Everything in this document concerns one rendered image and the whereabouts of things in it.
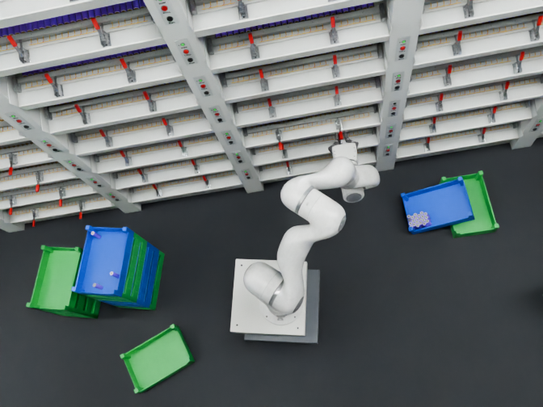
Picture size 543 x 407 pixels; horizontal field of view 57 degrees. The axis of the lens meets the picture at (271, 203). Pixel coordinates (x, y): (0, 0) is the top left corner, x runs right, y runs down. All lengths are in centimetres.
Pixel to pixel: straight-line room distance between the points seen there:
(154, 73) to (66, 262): 122
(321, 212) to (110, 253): 117
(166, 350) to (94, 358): 38
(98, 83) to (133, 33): 29
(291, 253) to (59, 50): 98
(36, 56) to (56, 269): 124
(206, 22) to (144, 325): 163
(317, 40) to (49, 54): 86
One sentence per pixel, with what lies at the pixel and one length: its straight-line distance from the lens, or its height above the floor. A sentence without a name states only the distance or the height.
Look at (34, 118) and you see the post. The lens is 207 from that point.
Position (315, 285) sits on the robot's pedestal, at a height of 28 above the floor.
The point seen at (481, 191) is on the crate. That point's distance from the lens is 272.
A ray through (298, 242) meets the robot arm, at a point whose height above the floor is 92.
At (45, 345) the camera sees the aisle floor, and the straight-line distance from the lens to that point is 293.
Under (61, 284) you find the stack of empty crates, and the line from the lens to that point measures 266.
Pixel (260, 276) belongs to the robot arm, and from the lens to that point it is 179.
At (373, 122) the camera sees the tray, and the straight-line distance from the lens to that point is 223.
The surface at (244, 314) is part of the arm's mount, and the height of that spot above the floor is 33.
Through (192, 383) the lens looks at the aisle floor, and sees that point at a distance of 258.
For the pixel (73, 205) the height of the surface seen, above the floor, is 14.
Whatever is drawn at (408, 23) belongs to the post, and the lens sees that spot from 173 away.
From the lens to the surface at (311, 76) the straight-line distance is 189.
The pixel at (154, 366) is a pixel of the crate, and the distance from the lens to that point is 265.
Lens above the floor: 247
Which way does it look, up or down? 68 degrees down
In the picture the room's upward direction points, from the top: 24 degrees counter-clockwise
